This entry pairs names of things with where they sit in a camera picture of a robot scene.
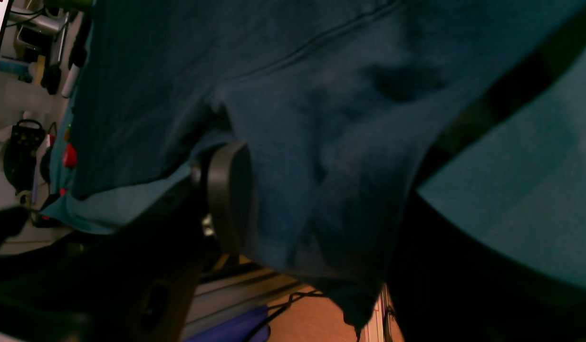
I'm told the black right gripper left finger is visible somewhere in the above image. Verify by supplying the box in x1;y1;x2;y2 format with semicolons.
192;142;258;256

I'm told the light blue table cloth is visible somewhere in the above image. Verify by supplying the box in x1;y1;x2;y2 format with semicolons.
36;28;586;290

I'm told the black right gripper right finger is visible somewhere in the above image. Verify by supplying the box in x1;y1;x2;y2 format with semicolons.
387;193;586;342

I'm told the dark blue T-shirt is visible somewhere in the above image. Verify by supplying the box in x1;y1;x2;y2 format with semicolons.
69;0;586;327

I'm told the black white marker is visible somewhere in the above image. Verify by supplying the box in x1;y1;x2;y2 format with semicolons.
61;25;92;99

